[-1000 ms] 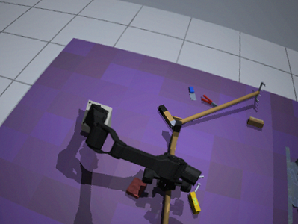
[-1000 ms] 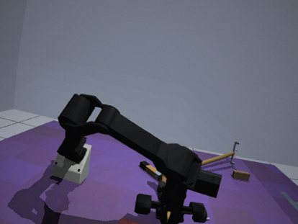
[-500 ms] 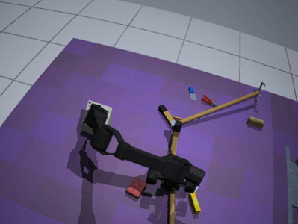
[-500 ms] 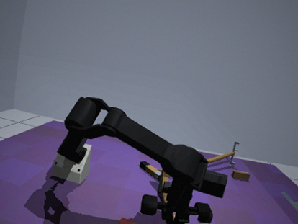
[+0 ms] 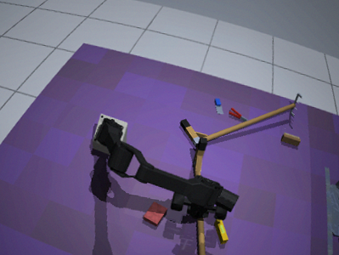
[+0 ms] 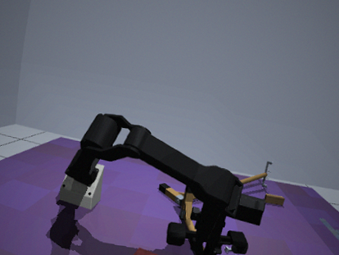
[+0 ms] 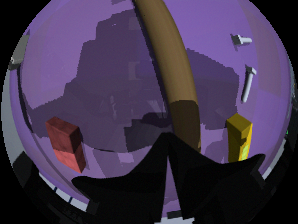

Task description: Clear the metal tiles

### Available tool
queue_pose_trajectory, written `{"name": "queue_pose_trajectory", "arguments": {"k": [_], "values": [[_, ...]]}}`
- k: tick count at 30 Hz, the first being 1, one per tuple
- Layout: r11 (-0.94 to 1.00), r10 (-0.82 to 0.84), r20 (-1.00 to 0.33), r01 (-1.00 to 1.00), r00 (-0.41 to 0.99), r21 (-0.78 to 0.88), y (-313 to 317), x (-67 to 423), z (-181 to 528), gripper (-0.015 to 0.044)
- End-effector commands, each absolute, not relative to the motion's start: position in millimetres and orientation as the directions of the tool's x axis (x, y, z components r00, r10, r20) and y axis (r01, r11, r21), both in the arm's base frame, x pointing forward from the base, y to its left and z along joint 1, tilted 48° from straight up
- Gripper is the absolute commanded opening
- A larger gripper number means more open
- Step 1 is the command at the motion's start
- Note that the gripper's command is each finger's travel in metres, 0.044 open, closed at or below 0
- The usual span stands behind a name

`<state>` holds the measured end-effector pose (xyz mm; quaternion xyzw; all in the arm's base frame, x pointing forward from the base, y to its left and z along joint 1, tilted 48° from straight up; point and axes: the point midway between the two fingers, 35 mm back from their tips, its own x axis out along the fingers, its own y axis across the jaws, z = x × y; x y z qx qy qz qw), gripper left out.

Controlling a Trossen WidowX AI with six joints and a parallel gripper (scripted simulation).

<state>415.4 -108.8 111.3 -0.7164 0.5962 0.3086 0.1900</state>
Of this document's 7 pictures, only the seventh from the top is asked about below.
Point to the reddish-brown cube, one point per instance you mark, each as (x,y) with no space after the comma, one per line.
(66,143)

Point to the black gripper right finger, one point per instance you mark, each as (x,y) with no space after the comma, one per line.
(198,179)

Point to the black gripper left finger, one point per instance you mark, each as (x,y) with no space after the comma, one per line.
(142,188)

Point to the grey metal bolt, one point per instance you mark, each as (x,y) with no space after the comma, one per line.
(252,72)

